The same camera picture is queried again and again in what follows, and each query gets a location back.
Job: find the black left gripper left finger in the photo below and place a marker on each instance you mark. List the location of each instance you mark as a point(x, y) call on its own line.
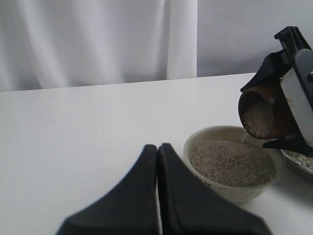
point(130, 208)

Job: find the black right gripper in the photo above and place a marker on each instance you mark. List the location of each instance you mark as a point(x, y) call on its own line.
point(295, 65)

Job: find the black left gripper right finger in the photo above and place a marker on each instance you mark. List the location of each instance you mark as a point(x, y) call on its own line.
point(189, 207)

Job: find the brown wooden cup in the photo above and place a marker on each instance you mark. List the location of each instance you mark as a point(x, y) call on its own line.
point(283, 122)

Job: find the rice in wooden cup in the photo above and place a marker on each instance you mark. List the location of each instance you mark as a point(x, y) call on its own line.
point(258, 119)

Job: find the rice in steel tray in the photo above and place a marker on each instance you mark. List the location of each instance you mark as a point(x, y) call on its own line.
point(300, 160)

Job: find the white ceramic bowl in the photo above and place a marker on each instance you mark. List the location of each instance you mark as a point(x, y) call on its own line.
point(232, 133)

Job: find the uncooked white rice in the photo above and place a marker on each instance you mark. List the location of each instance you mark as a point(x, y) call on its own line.
point(232, 163)

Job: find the round steel tray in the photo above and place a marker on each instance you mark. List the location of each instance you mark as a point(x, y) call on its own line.
point(298, 170)

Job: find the white backdrop curtain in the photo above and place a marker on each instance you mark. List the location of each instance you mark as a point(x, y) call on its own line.
point(67, 43)

